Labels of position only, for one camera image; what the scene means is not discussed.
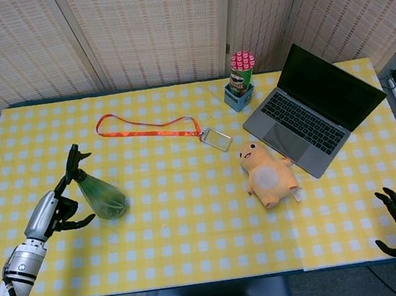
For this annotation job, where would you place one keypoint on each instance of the woven folding screen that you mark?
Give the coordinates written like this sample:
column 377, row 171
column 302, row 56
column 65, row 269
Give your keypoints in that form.
column 167, row 28

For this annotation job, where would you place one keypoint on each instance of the green spray bottle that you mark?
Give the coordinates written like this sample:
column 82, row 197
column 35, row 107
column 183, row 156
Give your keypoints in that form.
column 99, row 192

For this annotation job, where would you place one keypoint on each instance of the clear badge holder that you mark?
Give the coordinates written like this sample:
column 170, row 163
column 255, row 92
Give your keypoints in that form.
column 217, row 139

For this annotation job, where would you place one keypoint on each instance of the blue square box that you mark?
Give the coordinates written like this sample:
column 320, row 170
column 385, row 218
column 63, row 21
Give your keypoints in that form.
column 239, row 98

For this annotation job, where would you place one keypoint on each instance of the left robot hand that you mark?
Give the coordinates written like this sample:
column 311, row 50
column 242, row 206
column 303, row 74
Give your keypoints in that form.
column 51, row 213

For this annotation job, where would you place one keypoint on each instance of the yellow plush toy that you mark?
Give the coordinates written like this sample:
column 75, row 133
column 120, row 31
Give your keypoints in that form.
column 267, row 175

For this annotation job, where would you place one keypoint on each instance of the grey laptop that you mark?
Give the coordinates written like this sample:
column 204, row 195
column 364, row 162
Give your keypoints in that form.
column 310, row 115

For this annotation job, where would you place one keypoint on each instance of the yellow checkered tablecloth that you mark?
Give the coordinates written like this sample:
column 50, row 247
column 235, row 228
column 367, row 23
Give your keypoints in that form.
column 201, row 228

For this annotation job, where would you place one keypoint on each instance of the green Pringles can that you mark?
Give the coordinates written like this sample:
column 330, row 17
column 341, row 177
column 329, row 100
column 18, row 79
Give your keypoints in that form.
column 241, row 74

